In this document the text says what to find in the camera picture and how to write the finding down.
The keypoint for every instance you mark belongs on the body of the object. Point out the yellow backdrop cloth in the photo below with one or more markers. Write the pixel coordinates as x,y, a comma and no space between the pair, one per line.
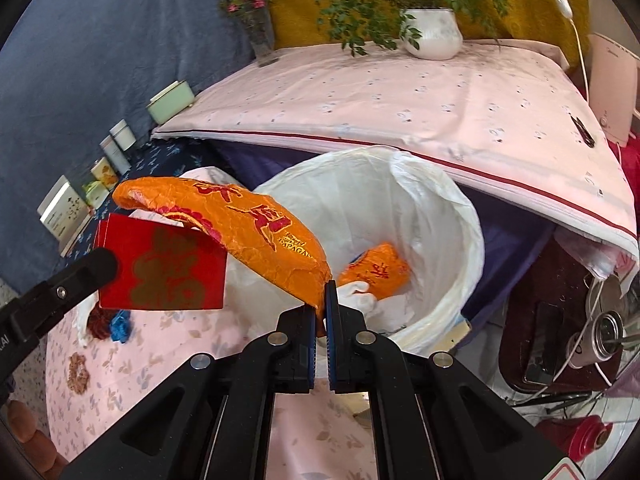
300,10

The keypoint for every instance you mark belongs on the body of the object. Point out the white standing card box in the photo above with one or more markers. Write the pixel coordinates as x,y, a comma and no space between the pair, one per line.
62,212

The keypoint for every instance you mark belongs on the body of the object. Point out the navy floral cloth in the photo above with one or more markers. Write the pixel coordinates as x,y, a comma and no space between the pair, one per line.
155,160

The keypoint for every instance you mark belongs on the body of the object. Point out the red garment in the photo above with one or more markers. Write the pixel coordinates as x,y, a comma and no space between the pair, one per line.
631,170

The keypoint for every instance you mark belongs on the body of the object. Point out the green plant in white pot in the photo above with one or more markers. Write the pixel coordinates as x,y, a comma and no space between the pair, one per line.
432,35

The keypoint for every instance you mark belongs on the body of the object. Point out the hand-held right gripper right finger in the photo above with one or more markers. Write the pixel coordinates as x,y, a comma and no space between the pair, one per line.
331,360

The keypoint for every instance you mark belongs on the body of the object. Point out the bin with white liner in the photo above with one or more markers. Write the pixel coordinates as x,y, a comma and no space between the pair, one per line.
425,200

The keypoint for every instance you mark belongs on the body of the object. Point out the blue wrapper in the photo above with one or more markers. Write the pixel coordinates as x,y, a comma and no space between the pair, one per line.
121,329

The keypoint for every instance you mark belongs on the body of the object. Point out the glass vase with pink flowers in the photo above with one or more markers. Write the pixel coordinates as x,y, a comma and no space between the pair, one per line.
261,42

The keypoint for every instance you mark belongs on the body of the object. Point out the pink rabbit print tablecloth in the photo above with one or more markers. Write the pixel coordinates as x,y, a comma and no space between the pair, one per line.
150,385

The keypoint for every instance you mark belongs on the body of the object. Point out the red envelope with gold print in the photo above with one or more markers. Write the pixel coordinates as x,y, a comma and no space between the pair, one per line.
165,260

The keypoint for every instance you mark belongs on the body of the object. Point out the dark red stool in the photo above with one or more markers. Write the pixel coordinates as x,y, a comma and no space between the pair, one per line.
525,310

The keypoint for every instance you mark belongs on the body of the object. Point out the clear plastic bag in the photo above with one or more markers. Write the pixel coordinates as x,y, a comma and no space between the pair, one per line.
595,255

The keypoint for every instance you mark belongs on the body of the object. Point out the yellow cardboard piece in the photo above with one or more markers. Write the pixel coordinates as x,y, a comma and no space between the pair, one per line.
457,332

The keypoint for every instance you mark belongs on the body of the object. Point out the dark red wrapper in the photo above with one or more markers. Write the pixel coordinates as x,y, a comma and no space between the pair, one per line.
100,325

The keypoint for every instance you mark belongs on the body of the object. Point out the white appliance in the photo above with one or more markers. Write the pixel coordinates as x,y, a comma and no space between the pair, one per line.
612,85

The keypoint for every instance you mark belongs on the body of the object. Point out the red thermos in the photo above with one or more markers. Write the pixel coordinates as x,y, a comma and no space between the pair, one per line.
575,435

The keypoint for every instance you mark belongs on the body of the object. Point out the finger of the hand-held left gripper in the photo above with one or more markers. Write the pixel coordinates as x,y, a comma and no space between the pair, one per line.
75,287

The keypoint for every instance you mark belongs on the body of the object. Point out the person's left hand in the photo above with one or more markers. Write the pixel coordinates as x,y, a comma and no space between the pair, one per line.
32,435

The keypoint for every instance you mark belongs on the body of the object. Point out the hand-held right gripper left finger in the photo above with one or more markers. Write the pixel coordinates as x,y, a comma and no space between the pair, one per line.
312,360

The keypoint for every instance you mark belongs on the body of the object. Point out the pale green tissue box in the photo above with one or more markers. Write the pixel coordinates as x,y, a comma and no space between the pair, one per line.
170,102

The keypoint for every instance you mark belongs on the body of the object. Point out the blue-grey backdrop cloth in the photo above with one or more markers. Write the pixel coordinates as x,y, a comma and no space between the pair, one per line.
100,60

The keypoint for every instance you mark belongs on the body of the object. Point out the small orange printed wrapper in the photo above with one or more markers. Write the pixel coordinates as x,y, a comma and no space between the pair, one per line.
380,270

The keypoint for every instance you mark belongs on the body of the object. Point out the tall slim white box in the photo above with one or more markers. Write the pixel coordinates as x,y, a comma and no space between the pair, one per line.
114,155

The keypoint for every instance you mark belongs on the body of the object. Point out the small green packet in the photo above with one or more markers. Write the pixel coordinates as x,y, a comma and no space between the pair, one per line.
95,194

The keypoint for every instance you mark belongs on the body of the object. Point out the large orange printed wrapper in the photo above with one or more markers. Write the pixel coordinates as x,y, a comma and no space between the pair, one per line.
240,220

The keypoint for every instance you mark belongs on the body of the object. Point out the pink sheet with red stripe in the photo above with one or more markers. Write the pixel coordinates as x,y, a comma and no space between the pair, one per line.
400,100

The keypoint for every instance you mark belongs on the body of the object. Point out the white round device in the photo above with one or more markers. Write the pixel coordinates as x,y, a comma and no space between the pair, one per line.
607,330

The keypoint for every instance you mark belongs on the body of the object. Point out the small black clip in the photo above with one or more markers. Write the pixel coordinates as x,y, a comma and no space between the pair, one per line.
582,132

